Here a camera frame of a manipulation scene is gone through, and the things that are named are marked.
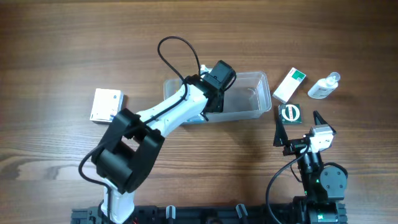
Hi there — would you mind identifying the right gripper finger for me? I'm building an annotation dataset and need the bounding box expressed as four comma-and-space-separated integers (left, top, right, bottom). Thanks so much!
313, 110, 336, 134
273, 116, 289, 147

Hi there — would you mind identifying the white Hansaplast box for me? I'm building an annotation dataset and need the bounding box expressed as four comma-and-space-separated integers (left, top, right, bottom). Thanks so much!
90, 88, 124, 123

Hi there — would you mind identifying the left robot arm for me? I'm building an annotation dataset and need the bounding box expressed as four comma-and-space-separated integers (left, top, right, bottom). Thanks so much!
91, 60, 236, 223

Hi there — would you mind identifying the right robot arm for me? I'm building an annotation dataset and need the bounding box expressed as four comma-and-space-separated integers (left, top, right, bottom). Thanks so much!
266, 111, 348, 223

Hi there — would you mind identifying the clear plastic container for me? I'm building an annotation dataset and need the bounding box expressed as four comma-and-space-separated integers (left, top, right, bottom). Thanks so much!
154, 69, 271, 127

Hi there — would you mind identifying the green round-logo box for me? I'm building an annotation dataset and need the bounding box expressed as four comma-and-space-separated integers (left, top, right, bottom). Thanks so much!
278, 104, 302, 124

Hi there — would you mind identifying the white dropper bottle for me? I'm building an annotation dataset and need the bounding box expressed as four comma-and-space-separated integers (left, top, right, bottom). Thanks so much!
307, 72, 341, 100

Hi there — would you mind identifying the white green medicine box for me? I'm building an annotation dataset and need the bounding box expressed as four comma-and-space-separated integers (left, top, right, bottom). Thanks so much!
272, 67, 306, 103

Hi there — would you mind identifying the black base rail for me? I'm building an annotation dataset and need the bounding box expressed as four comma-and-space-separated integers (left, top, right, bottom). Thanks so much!
70, 203, 348, 224

